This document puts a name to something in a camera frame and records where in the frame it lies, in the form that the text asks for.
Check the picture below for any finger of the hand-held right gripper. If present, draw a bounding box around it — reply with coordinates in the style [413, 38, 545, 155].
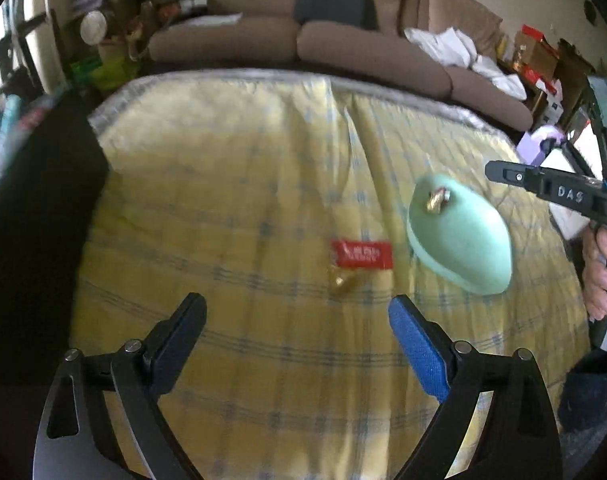
[537, 137, 607, 183]
[485, 159, 600, 222]

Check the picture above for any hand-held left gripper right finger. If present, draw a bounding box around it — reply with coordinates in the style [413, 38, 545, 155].
[387, 294, 565, 480]

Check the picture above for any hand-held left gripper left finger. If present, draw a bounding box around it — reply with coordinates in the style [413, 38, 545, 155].
[33, 292, 209, 480]

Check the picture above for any mint green tray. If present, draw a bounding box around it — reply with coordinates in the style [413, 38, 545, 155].
[407, 174, 514, 295]

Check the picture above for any red snack packet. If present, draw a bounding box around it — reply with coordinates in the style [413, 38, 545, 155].
[332, 239, 395, 269]

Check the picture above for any black storage box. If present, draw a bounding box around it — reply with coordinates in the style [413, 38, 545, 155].
[0, 94, 110, 387]

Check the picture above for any person's right hand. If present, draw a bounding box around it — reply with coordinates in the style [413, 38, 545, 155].
[582, 226, 607, 322]

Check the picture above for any light purple container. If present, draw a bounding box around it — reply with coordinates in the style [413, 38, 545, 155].
[516, 127, 564, 167]

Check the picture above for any white appliance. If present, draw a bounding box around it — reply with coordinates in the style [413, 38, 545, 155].
[552, 125, 607, 242]

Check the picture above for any red gold foil candy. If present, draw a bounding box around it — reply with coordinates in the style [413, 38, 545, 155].
[426, 187, 452, 214]

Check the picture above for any red white cardboard box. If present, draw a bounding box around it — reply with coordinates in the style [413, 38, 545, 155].
[519, 24, 560, 87]

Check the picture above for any pile of white clothes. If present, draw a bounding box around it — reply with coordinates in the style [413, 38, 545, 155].
[405, 27, 527, 99]

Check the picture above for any yellow plaid tablecloth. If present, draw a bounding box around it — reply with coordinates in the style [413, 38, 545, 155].
[70, 72, 591, 480]

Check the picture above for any dark grey cushion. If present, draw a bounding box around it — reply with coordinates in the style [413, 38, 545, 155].
[294, 0, 379, 31]

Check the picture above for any green bag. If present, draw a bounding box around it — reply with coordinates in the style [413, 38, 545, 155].
[90, 55, 127, 92]

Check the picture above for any brown sofa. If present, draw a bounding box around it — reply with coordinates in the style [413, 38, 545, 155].
[148, 0, 534, 132]

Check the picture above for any white paper sheet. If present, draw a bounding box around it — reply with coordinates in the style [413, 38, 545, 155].
[183, 12, 242, 29]

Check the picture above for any round white disc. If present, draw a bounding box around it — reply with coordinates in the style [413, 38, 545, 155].
[80, 10, 107, 46]

